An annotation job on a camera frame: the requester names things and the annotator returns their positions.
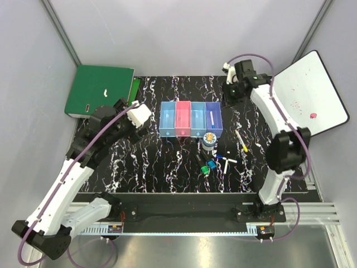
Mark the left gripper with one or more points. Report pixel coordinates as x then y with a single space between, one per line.
133 135

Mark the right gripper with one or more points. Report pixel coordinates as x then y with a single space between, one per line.
225 90

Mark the blue capped white marker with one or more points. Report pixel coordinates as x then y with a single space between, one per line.
212 120

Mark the yellow capped white marker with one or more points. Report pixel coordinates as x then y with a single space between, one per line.
241 141

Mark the round blue tape tin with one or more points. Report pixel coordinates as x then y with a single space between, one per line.
208 145

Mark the pink drawer box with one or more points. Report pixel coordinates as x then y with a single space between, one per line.
183 119

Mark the green ring binder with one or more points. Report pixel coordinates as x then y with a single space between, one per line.
95 86

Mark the white whiteboard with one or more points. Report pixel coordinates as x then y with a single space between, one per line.
306 87

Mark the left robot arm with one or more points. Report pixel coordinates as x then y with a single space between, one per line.
48 229

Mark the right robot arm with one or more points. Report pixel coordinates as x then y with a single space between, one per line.
289 146

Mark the blue tip white pen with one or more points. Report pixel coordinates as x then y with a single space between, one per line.
221 157

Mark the black cap white pen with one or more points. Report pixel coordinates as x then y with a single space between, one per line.
227 160

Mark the blue cap black highlighter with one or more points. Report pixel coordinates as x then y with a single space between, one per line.
208 160

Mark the green cap black highlighter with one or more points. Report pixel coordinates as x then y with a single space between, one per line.
202 164

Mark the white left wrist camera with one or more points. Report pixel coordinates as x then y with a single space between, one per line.
139 114

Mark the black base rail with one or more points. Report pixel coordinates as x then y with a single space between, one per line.
195 213

